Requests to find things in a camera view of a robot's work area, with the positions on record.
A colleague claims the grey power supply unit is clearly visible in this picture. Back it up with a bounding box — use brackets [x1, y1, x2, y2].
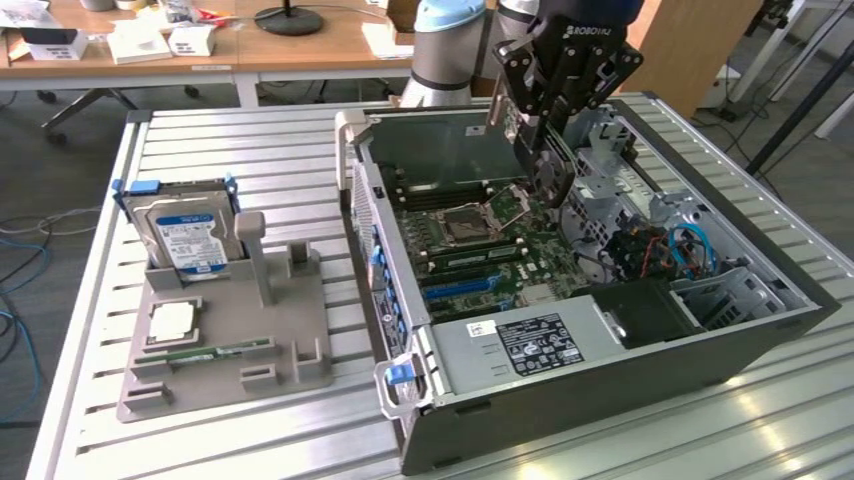
[429, 294, 628, 396]

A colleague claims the white box with black label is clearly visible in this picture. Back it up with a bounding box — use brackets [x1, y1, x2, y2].
[18, 27, 89, 62]

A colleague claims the metal socket cover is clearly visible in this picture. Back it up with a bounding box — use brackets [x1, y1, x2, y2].
[488, 183, 535, 234]

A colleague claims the black wheeled desk leg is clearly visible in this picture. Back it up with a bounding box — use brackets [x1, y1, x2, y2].
[36, 88, 142, 146]

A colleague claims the black graphics card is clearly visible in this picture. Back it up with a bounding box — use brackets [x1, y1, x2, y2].
[488, 82, 580, 210]

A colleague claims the white paper stack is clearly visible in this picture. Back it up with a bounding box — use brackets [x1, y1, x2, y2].
[363, 22, 415, 60]

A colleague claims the blue wire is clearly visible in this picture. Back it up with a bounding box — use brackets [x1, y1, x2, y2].
[669, 223, 719, 274]

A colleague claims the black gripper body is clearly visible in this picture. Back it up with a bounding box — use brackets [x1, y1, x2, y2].
[525, 0, 643, 86]

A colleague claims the black tripod pole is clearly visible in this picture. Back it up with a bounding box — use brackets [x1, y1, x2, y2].
[746, 49, 854, 176]

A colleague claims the low metal disk bay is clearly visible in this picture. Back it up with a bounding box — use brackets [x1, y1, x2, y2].
[669, 267, 787, 332]

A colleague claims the blue floor cable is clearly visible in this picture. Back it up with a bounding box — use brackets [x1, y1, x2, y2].
[0, 238, 53, 426]

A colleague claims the large white open box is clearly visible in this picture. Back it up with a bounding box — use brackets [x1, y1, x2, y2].
[105, 19, 173, 65]

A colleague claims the blue expansion slot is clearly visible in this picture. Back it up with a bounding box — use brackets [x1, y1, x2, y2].
[423, 277, 499, 301]

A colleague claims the beige case handle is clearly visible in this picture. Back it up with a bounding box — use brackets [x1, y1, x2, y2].
[332, 110, 369, 192]

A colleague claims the small white printed box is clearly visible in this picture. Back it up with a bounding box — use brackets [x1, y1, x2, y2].
[165, 24, 216, 57]

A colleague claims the tall metal disk bay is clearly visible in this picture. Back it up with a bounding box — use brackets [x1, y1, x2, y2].
[563, 102, 668, 236]

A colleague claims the black open PC case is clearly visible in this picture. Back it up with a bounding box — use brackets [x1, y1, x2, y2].
[332, 97, 843, 476]

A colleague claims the grey parts rack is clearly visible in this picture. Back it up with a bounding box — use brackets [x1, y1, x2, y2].
[114, 209, 335, 425]

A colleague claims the green RAM stick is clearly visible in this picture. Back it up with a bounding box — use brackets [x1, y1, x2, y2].
[134, 338, 272, 365]

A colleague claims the silver CPU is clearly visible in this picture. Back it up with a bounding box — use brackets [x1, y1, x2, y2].
[144, 302, 201, 346]

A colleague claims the hard disk with blue bracket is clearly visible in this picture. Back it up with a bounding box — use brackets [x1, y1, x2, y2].
[109, 172, 242, 276]

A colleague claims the wooden desk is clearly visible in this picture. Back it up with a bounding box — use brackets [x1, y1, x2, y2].
[0, 0, 601, 94]

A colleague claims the white table frame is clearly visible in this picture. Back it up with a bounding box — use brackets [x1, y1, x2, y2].
[730, 0, 854, 140]

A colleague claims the wooden cabinet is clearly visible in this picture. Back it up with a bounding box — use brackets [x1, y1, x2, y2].
[563, 0, 766, 119]

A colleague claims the black fan shroud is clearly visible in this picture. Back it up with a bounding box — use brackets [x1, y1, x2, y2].
[589, 279, 705, 349]

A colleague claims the green motherboard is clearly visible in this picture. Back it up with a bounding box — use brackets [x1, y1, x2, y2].
[392, 179, 595, 321]

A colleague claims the CPU socket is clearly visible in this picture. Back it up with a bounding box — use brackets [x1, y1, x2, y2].
[432, 204, 499, 249]

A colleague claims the installed dark RAM stick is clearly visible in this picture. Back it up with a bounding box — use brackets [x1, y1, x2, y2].
[425, 239, 525, 266]

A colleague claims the black lamp base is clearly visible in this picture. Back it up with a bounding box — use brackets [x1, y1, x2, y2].
[252, 0, 327, 37]

